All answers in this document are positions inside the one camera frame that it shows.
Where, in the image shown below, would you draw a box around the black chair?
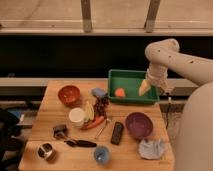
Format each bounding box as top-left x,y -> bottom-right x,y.
0,108 -> 23,171

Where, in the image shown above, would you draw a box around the orange object in tray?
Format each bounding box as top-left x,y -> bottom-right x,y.
115,88 -> 126,97

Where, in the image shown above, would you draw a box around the dark red grapes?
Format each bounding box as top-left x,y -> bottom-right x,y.
93,97 -> 109,116

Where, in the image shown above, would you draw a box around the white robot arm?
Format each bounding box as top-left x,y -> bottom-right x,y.
138,39 -> 213,171

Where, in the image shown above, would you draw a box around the white cup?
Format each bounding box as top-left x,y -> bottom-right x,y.
69,108 -> 86,127

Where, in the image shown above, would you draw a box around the yellow banana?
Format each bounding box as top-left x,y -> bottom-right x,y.
84,101 -> 95,121

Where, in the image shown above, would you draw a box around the black remote control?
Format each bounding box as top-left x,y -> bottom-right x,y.
111,122 -> 124,145

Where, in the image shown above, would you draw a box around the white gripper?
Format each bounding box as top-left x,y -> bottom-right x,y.
138,65 -> 173,96

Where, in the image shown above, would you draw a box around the crumpled light blue cloth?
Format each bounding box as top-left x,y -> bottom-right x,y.
138,139 -> 165,160

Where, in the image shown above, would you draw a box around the metal spoon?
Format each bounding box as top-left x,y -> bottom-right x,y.
95,117 -> 112,140

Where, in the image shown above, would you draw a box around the orange carrot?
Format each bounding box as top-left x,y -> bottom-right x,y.
82,116 -> 104,130

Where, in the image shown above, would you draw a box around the small blue bowl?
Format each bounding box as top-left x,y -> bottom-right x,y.
93,146 -> 110,164

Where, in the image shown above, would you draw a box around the silver metal can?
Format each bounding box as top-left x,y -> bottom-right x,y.
37,143 -> 56,162

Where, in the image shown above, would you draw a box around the purple bowl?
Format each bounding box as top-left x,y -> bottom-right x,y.
125,112 -> 153,139

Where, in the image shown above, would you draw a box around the green plastic tray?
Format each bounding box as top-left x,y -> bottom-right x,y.
108,69 -> 159,105

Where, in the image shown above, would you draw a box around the red-orange bowl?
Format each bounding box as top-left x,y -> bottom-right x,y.
58,85 -> 80,106

